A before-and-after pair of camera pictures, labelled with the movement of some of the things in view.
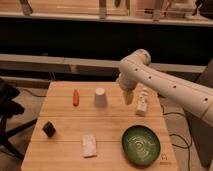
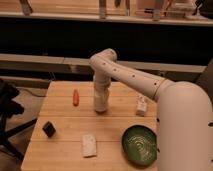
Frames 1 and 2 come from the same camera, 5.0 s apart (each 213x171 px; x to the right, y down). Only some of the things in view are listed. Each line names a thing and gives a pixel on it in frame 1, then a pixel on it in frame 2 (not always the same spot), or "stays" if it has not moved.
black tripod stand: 10,108 stays
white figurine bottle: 142,98 stays
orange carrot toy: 75,99 stays
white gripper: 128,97 -> 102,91
